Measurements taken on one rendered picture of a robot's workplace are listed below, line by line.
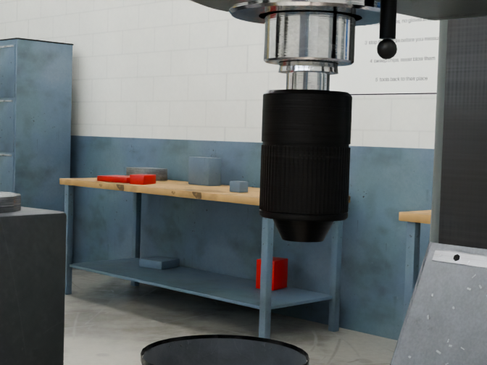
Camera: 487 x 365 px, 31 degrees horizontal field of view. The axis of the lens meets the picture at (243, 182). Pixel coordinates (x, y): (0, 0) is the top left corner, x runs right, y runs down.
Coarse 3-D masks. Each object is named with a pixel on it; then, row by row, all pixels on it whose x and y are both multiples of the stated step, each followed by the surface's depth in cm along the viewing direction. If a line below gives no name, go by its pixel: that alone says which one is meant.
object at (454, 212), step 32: (448, 32) 82; (480, 32) 80; (448, 64) 82; (480, 64) 80; (448, 96) 82; (480, 96) 80; (448, 128) 83; (480, 128) 80; (448, 160) 83; (480, 160) 80; (448, 192) 83; (480, 192) 80; (448, 224) 83; (480, 224) 80
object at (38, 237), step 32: (0, 192) 77; (0, 224) 70; (32, 224) 72; (64, 224) 75; (0, 256) 70; (32, 256) 72; (64, 256) 75; (0, 288) 70; (32, 288) 73; (64, 288) 75; (0, 320) 70; (32, 320) 73; (0, 352) 70; (32, 352) 73
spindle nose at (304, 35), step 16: (272, 16) 45; (288, 16) 44; (304, 16) 44; (320, 16) 44; (336, 16) 44; (352, 16) 45; (272, 32) 45; (288, 32) 44; (304, 32) 44; (320, 32) 44; (336, 32) 44; (352, 32) 45; (272, 48) 45; (288, 48) 44; (304, 48) 44; (320, 48) 44; (336, 48) 44; (352, 48) 45
